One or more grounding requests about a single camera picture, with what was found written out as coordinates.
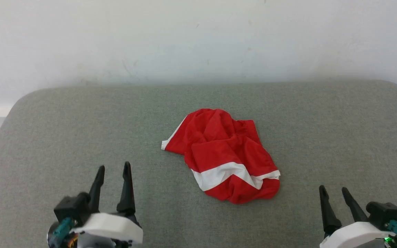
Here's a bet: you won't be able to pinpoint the left camera cable teal plug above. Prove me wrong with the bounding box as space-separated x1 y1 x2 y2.
50 217 75 248

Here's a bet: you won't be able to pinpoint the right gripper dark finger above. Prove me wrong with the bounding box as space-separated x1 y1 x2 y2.
319 185 342 237
342 187 369 223

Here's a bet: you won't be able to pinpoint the red shorts with white stripes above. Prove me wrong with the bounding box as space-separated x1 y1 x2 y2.
161 108 281 204

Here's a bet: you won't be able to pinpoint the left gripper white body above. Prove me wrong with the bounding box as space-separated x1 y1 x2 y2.
70 212 143 246

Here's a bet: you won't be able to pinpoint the grey fabric sofa cushion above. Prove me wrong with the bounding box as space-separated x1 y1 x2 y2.
0 80 397 248

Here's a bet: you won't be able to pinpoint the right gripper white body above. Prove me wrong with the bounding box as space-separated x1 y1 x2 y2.
319 222 397 248

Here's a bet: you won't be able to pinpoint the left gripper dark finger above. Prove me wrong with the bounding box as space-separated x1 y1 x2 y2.
116 162 136 215
88 165 105 212

